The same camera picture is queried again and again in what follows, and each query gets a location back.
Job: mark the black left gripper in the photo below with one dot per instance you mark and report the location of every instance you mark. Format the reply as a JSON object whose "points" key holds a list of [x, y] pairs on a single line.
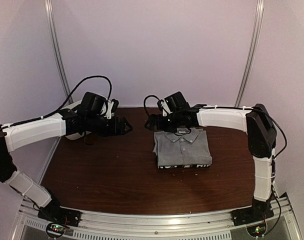
{"points": [[115, 130]]}

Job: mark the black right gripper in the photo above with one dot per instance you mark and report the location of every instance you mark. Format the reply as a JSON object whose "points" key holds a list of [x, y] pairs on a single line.
{"points": [[160, 126]]}

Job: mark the grey long sleeve shirt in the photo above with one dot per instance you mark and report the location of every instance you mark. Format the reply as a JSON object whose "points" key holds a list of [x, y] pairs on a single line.
{"points": [[185, 147]]}

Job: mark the black white plaid shirt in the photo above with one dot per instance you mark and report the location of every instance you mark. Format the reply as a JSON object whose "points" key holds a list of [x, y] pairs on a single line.
{"points": [[163, 167]]}

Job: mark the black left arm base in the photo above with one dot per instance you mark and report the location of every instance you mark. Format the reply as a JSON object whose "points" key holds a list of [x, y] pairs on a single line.
{"points": [[58, 213]]}

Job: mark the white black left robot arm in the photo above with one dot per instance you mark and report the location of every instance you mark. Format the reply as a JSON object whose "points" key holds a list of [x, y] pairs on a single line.
{"points": [[23, 148]]}

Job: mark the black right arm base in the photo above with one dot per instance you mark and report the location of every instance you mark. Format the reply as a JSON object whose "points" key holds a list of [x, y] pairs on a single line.
{"points": [[251, 214]]}

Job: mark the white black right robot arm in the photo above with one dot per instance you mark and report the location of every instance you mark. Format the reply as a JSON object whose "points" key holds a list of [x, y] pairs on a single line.
{"points": [[260, 127]]}

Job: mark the white plastic laundry basket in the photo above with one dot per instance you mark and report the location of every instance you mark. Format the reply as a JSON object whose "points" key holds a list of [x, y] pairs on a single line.
{"points": [[108, 116]]}

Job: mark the left circuit board with leds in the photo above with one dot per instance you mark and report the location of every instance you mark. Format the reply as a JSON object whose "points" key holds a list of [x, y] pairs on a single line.
{"points": [[55, 230]]}

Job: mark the circuit board with leds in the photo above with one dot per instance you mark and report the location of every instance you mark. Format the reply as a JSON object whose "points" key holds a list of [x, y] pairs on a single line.
{"points": [[257, 230], [55, 230]]}

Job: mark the right circuit board with leds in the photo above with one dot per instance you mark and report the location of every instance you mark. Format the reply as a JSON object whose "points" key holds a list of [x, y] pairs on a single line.
{"points": [[257, 230]]}

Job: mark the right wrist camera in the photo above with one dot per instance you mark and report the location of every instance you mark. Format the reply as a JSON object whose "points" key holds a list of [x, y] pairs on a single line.
{"points": [[173, 103]]}

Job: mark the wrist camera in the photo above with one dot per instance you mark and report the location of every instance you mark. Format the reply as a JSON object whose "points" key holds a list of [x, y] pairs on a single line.
{"points": [[173, 103], [94, 105]]}

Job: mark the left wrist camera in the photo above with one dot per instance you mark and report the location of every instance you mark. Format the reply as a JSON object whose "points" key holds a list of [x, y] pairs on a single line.
{"points": [[94, 105]]}

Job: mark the silver left corner post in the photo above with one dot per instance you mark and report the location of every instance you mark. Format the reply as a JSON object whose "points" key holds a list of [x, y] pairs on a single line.
{"points": [[56, 47]]}

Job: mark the silver corner post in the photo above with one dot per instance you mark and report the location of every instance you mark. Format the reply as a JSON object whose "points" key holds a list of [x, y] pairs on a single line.
{"points": [[56, 47], [255, 36]]}

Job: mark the silver right corner post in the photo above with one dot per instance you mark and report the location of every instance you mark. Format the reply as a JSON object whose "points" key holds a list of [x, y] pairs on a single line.
{"points": [[255, 36]]}

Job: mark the aluminium front rail frame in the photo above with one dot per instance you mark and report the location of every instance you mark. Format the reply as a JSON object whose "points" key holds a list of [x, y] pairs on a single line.
{"points": [[213, 225]]}

